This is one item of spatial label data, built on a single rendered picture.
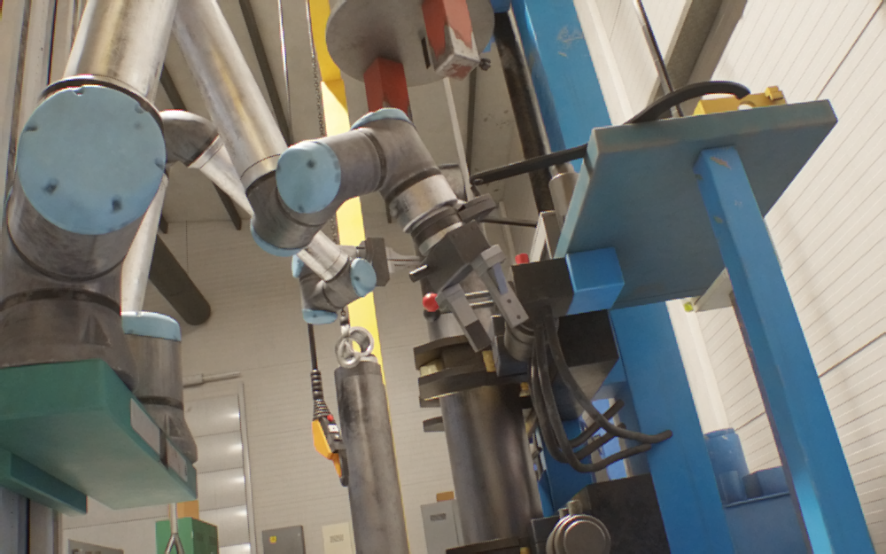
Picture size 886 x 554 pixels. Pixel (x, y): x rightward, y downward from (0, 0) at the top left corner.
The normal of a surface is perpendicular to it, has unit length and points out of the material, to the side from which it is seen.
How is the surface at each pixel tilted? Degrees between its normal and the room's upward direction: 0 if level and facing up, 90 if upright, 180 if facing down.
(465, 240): 97
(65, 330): 70
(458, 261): 114
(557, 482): 90
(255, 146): 101
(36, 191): 131
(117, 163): 95
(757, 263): 90
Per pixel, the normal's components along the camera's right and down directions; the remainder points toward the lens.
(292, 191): -0.65, 0.26
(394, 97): 0.55, -0.42
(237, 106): 0.04, -0.22
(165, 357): 0.81, -0.36
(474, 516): -0.68, -0.19
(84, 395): 0.12, -0.42
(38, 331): 0.09, -0.71
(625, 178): 0.16, 0.90
